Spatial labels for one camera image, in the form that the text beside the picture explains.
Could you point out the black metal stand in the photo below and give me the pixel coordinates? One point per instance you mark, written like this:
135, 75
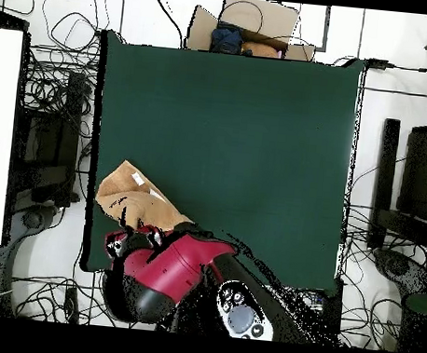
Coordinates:
71, 114

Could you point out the brown cardboard box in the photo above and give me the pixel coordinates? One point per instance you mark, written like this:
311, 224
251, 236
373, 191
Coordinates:
273, 19

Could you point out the orange garment in box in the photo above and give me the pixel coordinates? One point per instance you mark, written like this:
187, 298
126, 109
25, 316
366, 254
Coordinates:
261, 50

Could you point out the black slim power strip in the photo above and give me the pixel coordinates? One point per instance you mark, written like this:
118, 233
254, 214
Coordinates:
72, 305

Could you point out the black power adapter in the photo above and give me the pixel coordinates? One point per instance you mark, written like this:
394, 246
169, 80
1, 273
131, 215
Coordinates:
377, 64

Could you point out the orange terry towel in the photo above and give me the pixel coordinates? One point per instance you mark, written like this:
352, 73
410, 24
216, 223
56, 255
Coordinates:
136, 199

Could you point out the grey chair base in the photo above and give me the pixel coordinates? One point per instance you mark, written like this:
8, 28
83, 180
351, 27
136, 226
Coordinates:
399, 267
32, 219

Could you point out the dark green table cloth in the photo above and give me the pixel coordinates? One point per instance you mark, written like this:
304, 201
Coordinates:
240, 130

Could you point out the dark blue garment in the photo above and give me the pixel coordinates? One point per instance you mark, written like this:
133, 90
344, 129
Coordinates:
226, 39

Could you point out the black metal frame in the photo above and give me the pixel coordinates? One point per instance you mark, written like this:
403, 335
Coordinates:
387, 163

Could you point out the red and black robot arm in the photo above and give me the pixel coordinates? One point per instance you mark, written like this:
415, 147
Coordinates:
174, 270

